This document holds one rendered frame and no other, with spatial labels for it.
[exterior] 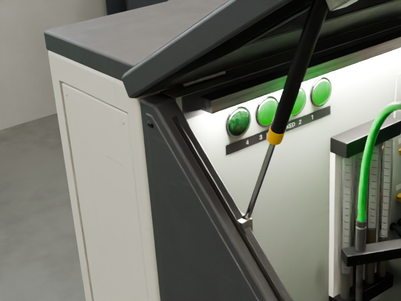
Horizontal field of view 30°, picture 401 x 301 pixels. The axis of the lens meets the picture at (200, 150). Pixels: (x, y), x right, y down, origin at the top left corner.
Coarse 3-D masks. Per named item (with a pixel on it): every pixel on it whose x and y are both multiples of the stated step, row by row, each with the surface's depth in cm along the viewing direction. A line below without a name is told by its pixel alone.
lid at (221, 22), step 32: (256, 0) 77; (288, 0) 73; (352, 0) 71; (384, 0) 106; (192, 32) 88; (224, 32) 83; (256, 32) 89; (288, 32) 97; (320, 32) 112; (160, 64) 96; (192, 64) 98; (224, 64) 106; (128, 96) 105
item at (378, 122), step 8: (392, 104) 109; (400, 104) 107; (384, 112) 112; (392, 112) 111; (376, 120) 115; (384, 120) 114; (376, 128) 116; (368, 136) 119; (376, 136) 118; (368, 144) 120; (368, 152) 121; (368, 160) 122; (368, 168) 123; (360, 176) 124; (368, 176) 124; (360, 184) 125; (360, 192) 126; (360, 200) 126; (360, 208) 127; (360, 216) 128; (360, 224) 128
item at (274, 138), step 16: (320, 0) 74; (320, 16) 76; (304, 32) 78; (304, 48) 79; (304, 64) 80; (288, 80) 82; (288, 96) 84; (288, 112) 85; (272, 128) 88; (272, 144) 89; (256, 192) 96; (240, 224) 100
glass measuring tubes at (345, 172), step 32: (352, 128) 132; (384, 128) 132; (352, 160) 130; (384, 160) 137; (352, 192) 136; (384, 192) 140; (352, 224) 139; (384, 224) 142; (352, 288) 144; (384, 288) 147
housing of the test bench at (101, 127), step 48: (192, 0) 138; (48, 48) 126; (96, 48) 113; (144, 48) 112; (96, 96) 117; (144, 96) 108; (96, 144) 122; (96, 192) 128; (144, 192) 114; (96, 240) 134; (144, 240) 119; (96, 288) 141; (144, 288) 124
